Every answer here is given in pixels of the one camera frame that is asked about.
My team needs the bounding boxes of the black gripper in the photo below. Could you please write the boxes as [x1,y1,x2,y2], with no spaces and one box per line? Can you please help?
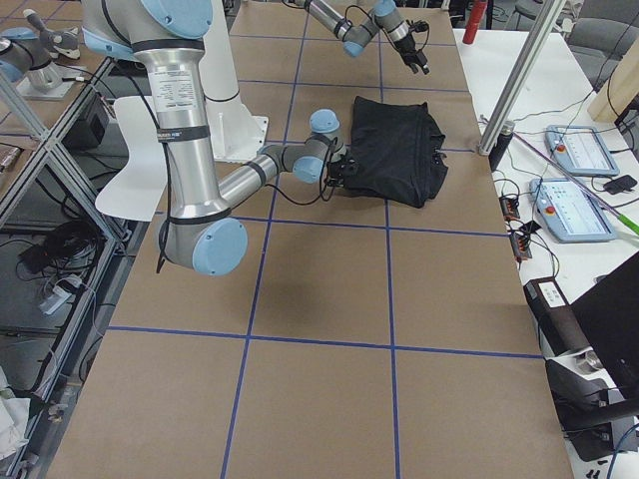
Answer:
[324,154,358,188]
[393,20,430,75]

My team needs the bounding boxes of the black graphic t-shirt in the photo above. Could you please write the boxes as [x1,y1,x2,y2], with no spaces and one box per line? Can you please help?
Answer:
[343,96,448,209]

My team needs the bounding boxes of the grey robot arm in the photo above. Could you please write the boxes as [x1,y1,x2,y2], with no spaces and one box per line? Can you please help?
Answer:
[83,1,348,275]
[283,1,429,75]

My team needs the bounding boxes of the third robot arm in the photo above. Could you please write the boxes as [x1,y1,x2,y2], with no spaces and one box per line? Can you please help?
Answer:
[1,9,80,101]

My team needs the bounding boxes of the red bottle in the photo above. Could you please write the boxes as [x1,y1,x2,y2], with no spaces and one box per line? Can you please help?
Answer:
[462,0,488,45]

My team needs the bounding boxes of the black bottle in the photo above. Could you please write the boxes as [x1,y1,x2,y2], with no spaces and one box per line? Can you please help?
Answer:
[488,120,515,173]

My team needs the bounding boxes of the far teach pendant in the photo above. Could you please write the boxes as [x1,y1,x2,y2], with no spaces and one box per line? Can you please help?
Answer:
[544,125,620,177]

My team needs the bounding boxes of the teach pendant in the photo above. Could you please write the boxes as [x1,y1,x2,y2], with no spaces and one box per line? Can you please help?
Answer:
[529,178,617,243]
[544,125,620,177]

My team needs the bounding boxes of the white chair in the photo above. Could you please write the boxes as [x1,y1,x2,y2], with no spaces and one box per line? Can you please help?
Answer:
[95,96,167,222]

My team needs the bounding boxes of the near teach pendant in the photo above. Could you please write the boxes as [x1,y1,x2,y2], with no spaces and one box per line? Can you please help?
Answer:
[529,178,617,243]

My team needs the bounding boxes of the black monitor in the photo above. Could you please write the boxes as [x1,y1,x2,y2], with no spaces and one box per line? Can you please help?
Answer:
[571,254,638,398]

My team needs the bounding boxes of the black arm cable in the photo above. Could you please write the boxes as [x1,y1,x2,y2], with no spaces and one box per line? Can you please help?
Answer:
[262,149,340,206]
[343,4,430,56]

